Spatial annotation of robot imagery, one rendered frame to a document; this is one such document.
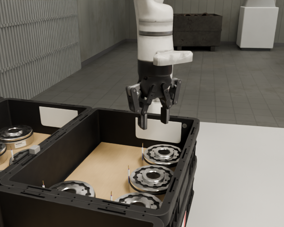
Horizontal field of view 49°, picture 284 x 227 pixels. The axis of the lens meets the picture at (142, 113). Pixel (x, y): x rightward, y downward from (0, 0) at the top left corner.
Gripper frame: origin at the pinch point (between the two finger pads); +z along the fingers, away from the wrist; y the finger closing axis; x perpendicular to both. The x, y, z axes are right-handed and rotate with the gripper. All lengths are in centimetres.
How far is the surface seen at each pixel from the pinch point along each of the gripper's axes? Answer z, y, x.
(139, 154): 12.9, -1.1, -7.9
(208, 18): 20, -475, -450
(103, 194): 13.0, 14.9, 2.6
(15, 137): 10.1, 24.7, -31.2
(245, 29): 43, -554, -409
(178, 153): 10.1, -6.7, 1.4
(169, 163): 9.8, -1.5, 4.4
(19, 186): 3.1, 31.7, 5.2
